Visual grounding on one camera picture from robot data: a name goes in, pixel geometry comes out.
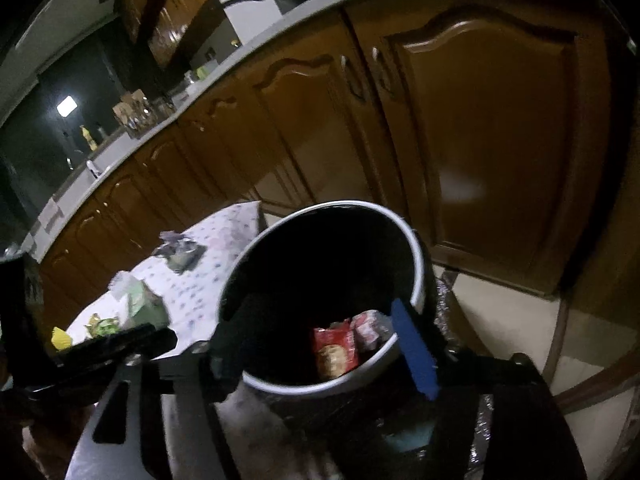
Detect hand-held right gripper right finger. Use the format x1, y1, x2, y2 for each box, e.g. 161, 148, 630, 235
390, 299, 588, 480

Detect brown wooden cabinet door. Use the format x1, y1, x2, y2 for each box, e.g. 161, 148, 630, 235
235, 10, 403, 211
131, 127, 241, 233
175, 75, 286, 206
347, 0, 618, 298

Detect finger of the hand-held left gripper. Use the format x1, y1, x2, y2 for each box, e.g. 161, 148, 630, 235
51, 323, 178, 369

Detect rack of spice jars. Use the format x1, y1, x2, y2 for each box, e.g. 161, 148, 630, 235
112, 89, 168, 137

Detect dotted white tablecloth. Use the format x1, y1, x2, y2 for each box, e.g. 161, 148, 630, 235
65, 200, 267, 361

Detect round white-rimmed waste bin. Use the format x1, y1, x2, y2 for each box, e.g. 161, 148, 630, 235
215, 200, 437, 402

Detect brown wooden kitchen cabinets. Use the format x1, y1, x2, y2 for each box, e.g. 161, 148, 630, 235
20, 0, 591, 263

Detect green yellow crumpled wrapper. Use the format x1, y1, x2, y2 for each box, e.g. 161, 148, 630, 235
84, 313, 122, 339

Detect green crumpled packet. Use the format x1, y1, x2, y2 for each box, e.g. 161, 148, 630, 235
124, 282, 172, 332

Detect multicoloured paper wrapper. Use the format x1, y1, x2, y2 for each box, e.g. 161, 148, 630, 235
152, 231, 207, 274

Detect silver foil snack wrapper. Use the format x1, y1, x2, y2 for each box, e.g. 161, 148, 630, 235
350, 310, 397, 357

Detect brown wooden wall cabinet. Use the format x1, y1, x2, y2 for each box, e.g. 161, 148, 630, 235
116, 0, 212, 70

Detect red snack packet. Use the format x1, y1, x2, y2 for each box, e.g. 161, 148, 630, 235
313, 318, 361, 379

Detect metal cabinet door handle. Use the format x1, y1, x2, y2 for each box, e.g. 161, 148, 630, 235
341, 55, 367, 102
371, 46, 397, 95

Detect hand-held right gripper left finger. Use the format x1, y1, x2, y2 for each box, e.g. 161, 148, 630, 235
65, 291, 273, 480

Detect curved wooden furniture frame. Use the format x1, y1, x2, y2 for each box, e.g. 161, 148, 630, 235
541, 297, 640, 480

